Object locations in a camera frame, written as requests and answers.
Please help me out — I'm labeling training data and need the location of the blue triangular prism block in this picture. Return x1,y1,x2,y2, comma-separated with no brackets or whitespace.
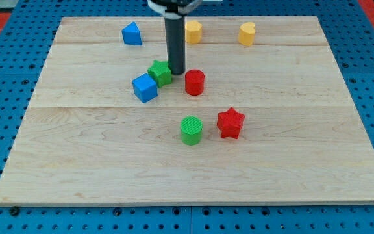
121,21,142,46

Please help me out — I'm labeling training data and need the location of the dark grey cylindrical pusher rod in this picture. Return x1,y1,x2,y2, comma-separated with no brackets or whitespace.
164,13,185,75

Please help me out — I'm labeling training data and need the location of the light wooden board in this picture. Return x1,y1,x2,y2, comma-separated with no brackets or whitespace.
0,16,374,207

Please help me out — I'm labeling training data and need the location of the green star block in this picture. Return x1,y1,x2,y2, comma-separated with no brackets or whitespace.
147,60,172,88

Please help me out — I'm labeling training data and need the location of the red cylinder block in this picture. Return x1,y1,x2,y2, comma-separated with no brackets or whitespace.
184,70,205,96

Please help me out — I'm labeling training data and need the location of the blue cube block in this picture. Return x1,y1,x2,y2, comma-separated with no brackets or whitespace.
132,73,158,103

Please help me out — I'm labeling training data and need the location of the yellow cylinder-like block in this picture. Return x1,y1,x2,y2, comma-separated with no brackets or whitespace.
185,20,203,44

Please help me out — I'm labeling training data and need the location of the black white robot end mount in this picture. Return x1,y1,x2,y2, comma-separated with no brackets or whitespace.
147,0,203,15

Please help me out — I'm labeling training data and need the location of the green cylinder block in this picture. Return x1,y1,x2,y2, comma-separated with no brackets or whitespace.
180,116,203,146

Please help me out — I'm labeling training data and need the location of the yellow heart block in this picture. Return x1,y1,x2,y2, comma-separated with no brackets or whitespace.
238,22,256,46

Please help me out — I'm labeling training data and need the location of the red star block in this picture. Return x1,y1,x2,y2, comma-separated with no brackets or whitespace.
216,107,245,139

